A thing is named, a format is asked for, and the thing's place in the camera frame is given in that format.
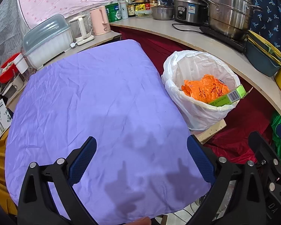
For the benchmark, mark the green plastic bag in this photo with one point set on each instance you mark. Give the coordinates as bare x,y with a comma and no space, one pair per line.
275,121

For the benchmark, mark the white glass kettle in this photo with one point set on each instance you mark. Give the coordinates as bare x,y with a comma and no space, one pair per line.
81,30

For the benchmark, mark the white plastic cup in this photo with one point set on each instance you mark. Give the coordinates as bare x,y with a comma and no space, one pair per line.
20,63

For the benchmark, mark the stacked teal yellow basins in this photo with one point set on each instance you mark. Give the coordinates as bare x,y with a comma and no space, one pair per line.
264,56

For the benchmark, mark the person left hand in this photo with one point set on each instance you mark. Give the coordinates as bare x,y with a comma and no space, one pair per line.
141,221

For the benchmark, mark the dish box with blue lid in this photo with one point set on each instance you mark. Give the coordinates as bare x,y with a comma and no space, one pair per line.
47,40

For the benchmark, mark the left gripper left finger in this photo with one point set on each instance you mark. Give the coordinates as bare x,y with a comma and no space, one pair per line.
36,203

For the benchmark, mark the soy sauce bottle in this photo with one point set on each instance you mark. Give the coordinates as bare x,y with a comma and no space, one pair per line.
130,8

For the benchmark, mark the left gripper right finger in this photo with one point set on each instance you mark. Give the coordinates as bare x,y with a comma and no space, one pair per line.
247,202

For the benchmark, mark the grey striped curtain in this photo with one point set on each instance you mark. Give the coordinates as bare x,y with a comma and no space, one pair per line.
12,29

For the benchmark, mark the black induction cooker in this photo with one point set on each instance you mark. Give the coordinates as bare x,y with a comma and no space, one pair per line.
236,45

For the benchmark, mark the green cardboard box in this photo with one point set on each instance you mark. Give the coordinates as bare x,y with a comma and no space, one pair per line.
230,98

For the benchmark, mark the small steel pot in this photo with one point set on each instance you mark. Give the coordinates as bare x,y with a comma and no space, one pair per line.
162,12

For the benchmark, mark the white lined trash bin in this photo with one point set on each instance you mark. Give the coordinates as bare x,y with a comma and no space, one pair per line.
193,65

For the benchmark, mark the purple tablecloth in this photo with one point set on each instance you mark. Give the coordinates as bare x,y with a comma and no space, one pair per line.
113,93

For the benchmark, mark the red cabinet curtain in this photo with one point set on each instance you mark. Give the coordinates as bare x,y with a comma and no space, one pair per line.
253,113

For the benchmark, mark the large stacked steel steamer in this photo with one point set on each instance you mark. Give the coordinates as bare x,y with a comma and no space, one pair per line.
231,18

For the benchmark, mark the pink electric kettle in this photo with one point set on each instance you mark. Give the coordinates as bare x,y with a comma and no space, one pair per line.
100,22

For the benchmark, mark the red plastic basin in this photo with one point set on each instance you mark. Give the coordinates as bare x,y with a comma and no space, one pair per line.
9,69

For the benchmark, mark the white thermos bottle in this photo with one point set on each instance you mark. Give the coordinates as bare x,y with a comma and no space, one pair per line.
123,7

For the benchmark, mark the orange printed fruit bag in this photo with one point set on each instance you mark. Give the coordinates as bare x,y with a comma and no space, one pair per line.
206,90

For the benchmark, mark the steel rice cooker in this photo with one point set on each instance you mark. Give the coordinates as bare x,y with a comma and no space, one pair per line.
191,11

